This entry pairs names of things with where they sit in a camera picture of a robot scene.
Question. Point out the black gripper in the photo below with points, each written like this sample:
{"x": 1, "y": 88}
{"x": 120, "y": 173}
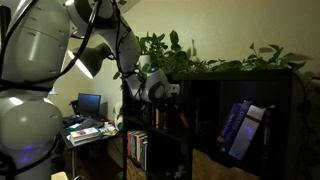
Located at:
{"x": 166, "y": 105}

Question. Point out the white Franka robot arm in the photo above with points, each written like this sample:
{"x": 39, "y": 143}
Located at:
{"x": 30, "y": 116}

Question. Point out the brown wooden-look book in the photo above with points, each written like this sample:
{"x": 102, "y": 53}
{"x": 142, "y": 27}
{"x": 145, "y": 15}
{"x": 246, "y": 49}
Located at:
{"x": 160, "y": 120}

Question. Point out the blue hardcover book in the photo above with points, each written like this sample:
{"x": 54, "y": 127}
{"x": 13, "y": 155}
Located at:
{"x": 230, "y": 123}

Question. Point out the purple Oxford book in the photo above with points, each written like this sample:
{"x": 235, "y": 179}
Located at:
{"x": 240, "y": 117}

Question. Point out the white lavender book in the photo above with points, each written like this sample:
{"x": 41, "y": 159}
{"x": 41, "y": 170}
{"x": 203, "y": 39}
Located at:
{"x": 247, "y": 133}

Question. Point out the black book with white print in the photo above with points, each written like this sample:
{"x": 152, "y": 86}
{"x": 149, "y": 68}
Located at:
{"x": 267, "y": 133}

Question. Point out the black vertical pole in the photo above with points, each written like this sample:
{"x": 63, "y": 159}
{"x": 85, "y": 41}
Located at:
{"x": 4, "y": 20}

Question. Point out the green pothos plant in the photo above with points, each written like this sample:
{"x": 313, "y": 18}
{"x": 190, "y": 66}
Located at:
{"x": 180, "y": 58}

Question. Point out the white plant pot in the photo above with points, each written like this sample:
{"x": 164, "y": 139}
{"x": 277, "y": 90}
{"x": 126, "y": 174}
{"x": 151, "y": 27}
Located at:
{"x": 144, "y": 60}

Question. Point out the small plant in white pot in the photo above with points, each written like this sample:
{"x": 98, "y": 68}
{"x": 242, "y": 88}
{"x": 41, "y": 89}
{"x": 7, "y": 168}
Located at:
{"x": 118, "y": 121}

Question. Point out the row of upright books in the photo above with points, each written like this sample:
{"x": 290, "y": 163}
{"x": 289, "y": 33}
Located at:
{"x": 137, "y": 148}

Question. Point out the black cube bookshelf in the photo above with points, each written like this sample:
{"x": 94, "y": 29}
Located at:
{"x": 216, "y": 77}

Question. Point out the colourful papers on desk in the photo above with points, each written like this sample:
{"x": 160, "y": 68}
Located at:
{"x": 108, "y": 129}

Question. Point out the woven basket small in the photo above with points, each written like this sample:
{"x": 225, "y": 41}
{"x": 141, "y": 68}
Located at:
{"x": 134, "y": 172}

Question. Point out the woven basket large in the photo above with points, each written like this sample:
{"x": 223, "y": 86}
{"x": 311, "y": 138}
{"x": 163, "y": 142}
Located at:
{"x": 210, "y": 168}

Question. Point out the computer monitor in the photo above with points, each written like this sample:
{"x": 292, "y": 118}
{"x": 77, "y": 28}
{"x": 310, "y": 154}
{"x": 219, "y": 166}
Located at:
{"x": 88, "y": 104}

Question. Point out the stack of books on desk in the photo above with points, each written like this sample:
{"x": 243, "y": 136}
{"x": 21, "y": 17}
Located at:
{"x": 84, "y": 134}

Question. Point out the dark desk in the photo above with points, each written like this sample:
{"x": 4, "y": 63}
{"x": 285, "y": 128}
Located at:
{"x": 68, "y": 138}

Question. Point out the ceiling air vent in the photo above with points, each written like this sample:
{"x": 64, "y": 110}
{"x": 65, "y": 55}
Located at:
{"x": 124, "y": 2}

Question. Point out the pale yellow box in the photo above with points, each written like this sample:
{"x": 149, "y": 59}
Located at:
{"x": 59, "y": 176}

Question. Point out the window with white frame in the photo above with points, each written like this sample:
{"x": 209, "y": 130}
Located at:
{"x": 52, "y": 91}

